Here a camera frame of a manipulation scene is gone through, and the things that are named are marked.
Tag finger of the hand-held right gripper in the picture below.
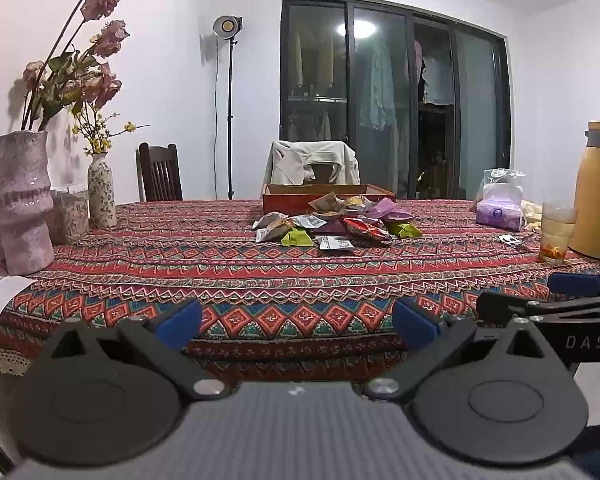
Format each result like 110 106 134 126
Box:
476 290 600 330
548 269 600 298

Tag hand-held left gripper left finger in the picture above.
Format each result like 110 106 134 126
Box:
42 299 232 403

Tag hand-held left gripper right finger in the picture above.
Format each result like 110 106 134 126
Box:
361 296 557 404

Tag pile of snack packets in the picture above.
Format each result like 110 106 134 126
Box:
252 192 423 251

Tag orange cardboard box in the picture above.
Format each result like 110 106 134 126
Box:
261 183 397 217

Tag glass cup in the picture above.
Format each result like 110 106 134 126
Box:
539 201 578 264

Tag small flat wrapper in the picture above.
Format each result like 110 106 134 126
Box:
498 234 533 253

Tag purple tissue pack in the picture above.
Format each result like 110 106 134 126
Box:
475 182 526 232

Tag yellow thermos jug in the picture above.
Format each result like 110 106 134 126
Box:
567 121 600 260

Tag red patterned tablecloth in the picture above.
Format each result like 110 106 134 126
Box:
0 199 600 386

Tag clear plastic bag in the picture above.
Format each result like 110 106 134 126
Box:
482 167 526 192

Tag dark wooden chair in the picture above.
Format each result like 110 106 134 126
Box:
136 142 183 203

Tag small floral vase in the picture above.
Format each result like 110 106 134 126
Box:
87 154 117 229

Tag glass jar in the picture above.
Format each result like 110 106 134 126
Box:
49 186 90 246

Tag wooden chair with jacket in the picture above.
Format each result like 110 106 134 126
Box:
310 161 342 186

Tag white paper sheet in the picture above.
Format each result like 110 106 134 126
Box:
0 275 36 333

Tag beige jacket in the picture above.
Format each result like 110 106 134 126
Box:
264 140 361 187

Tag yellow flower sprigs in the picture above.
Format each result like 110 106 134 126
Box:
71 110 151 157

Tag large pink ceramic vase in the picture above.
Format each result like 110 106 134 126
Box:
0 131 56 276

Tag black framed glass sliding door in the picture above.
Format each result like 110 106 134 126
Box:
280 0 512 201

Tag hanging pale blue garment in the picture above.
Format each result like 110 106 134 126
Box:
358 42 397 131

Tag dried pink flowers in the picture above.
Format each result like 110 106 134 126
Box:
0 0 131 140

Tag studio light on stand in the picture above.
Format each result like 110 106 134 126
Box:
212 15 244 201

